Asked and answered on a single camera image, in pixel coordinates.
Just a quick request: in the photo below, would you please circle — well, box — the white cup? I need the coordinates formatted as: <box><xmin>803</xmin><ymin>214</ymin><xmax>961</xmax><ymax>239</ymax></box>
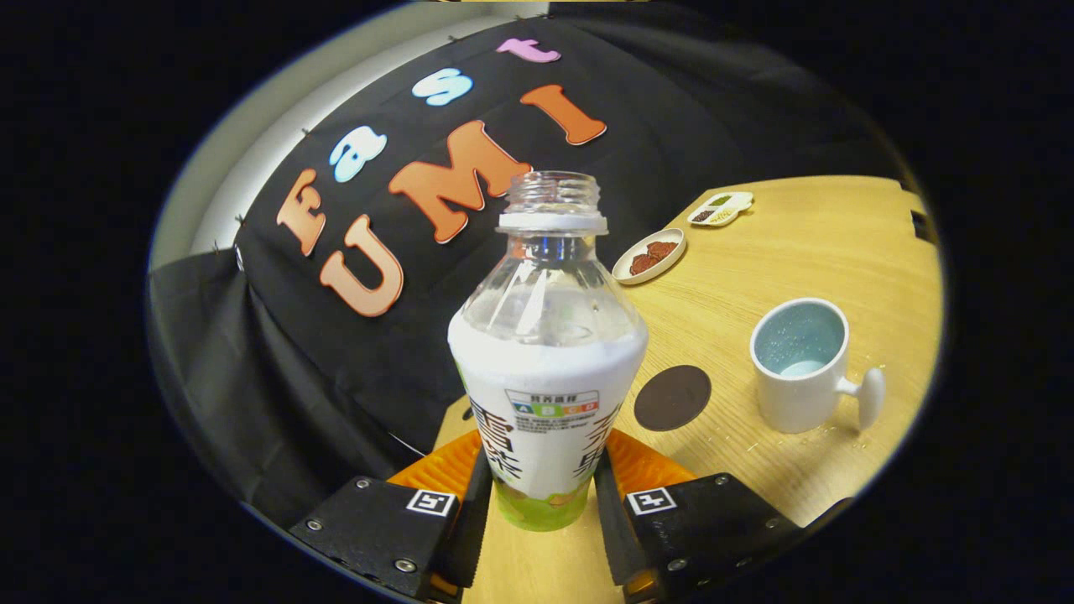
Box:
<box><xmin>749</xmin><ymin>298</ymin><xmax>887</xmax><ymax>435</ymax></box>

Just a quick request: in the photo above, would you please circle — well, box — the white divided dish with beans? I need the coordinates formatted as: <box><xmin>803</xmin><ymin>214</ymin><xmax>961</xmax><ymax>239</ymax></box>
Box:
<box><xmin>687</xmin><ymin>191</ymin><xmax>754</xmax><ymax>228</ymax></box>

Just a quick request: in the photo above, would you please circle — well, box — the black backdrop cloth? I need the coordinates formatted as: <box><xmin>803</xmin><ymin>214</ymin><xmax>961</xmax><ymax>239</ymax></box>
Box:
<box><xmin>147</xmin><ymin>4</ymin><xmax>915</xmax><ymax>529</ymax></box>

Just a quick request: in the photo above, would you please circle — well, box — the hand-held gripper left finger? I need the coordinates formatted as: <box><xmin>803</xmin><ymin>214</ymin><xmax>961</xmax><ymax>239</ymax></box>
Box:
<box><xmin>288</xmin><ymin>430</ymin><xmax>494</xmax><ymax>603</ymax></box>

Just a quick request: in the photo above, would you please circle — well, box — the brown round coaster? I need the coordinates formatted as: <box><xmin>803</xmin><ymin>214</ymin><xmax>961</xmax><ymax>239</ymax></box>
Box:
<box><xmin>633</xmin><ymin>365</ymin><xmax>712</xmax><ymax>433</ymax></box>

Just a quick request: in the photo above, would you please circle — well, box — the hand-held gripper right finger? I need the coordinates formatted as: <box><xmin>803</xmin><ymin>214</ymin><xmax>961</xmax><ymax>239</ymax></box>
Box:
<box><xmin>592</xmin><ymin>428</ymin><xmax>806</xmax><ymax>603</ymax></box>

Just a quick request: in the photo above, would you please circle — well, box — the white plate with red food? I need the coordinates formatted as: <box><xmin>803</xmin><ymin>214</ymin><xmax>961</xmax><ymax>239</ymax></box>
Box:
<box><xmin>612</xmin><ymin>227</ymin><xmax>687</xmax><ymax>286</ymax></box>

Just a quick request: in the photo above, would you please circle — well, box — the clear plastic juice bottle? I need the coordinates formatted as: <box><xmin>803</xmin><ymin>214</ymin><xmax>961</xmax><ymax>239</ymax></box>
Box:
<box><xmin>447</xmin><ymin>170</ymin><xmax>651</xmax><ymax>533</ymax></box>

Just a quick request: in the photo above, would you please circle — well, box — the wooden table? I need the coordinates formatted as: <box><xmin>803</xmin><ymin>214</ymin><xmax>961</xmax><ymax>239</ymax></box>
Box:
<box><xmin>432</xmin><ymin>174</ymin><xmax>945</xmax><ymax>604</ymax></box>

